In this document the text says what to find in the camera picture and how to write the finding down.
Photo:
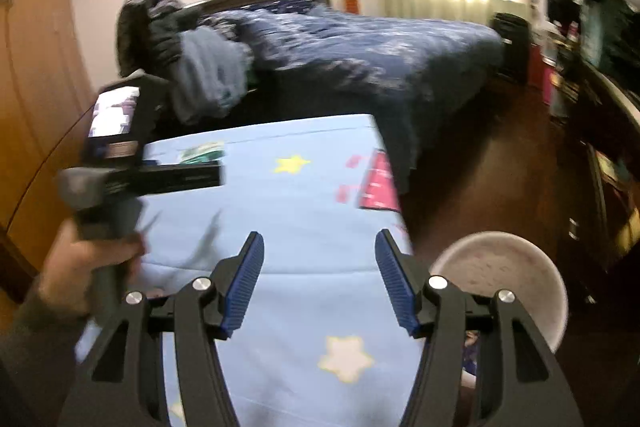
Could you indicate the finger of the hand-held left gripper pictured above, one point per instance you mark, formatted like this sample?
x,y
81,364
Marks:
x,y
185,177

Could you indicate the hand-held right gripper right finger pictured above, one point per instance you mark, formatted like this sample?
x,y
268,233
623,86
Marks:
x,y
397,288

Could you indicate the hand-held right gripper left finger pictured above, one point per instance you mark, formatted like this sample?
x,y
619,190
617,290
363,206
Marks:
x,y
242,288

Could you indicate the green packet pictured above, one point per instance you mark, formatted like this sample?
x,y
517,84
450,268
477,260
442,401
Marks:
x,y
202,153

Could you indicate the white pink-dotted waste bin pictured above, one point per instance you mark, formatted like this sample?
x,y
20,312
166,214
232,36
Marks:
x,y
500,262

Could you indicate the person's left forearm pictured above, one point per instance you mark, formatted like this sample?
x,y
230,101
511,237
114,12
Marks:
x,y
35,357

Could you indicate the person's left hand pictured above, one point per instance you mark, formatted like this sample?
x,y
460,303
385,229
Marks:
x,y
65,272

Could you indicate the light blue star tablecloth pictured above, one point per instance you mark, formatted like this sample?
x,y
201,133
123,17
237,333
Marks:
x,y
310,217

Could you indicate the grey-blue fleece garment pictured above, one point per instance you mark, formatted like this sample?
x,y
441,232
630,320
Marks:
x,y
210,72

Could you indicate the wooden wardrobe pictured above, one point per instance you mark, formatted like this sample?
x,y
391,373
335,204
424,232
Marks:
x,y
35,82

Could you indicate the dark padded jacket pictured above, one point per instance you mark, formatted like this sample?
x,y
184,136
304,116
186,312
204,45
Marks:
x,y
145,22

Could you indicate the dark blue star pillow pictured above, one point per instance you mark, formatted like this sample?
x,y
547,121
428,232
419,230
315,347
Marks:
x,y
290,4

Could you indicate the dark wooden dresser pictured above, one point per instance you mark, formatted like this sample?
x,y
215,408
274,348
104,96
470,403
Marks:
x,y
600,187

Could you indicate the dark blue patterned duvet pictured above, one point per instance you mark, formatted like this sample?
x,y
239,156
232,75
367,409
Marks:
x,y
375,52

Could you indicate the orange wooden nightstand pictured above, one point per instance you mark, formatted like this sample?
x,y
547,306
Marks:
x,y
350,3

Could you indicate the white plastic container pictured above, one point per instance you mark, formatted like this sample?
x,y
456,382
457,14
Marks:
x,y
556,97

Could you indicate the red container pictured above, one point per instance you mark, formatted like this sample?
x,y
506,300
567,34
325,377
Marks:
x,y
535,67

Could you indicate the black suitcase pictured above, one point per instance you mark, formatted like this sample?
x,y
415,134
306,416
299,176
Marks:
x,y
512,52

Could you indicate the teal hanging cloth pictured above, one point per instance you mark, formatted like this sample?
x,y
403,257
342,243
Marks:
x,y
595,37

